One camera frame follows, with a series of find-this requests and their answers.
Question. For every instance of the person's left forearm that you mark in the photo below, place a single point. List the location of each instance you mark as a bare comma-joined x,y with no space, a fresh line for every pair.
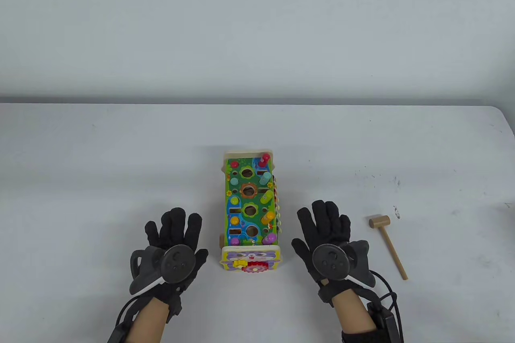
149,323

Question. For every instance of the colourful wooden whack-a-mole toy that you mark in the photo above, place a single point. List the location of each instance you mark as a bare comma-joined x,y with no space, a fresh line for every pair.
249,198

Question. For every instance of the black left forearm box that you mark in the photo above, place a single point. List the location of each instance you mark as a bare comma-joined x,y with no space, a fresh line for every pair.
116,335

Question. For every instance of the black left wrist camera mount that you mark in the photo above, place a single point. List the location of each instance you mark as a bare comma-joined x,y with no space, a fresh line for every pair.
175,307

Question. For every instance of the person's right hand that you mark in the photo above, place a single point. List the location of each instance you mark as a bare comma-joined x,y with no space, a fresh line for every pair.
326,222

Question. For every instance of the black right forearm box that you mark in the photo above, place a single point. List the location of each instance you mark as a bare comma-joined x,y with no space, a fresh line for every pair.
388,323

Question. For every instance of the group of colourful mole pegs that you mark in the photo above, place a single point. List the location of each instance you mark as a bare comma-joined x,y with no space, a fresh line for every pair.
272,237

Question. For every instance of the black left hand controller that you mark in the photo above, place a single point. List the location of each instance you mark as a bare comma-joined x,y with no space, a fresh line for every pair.
177,264

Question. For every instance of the black right hand controller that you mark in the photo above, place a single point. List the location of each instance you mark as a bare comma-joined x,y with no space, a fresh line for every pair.
332,262

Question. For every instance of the person's right forearm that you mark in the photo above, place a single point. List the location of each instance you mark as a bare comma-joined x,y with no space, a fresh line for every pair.
354,315

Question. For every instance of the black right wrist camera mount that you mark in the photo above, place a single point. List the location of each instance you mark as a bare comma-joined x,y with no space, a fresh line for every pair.
325,292

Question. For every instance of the black hand controller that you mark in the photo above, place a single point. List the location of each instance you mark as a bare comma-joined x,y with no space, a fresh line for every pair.
332,262
177,264

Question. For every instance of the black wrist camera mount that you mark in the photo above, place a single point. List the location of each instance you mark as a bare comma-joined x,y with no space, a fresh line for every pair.
175,307
325,292

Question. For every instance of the person's left hand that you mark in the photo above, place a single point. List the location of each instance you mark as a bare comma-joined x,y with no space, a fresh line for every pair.
177,226

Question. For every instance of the wooden toy hammer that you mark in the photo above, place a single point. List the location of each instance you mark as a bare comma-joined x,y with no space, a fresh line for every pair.
392,246

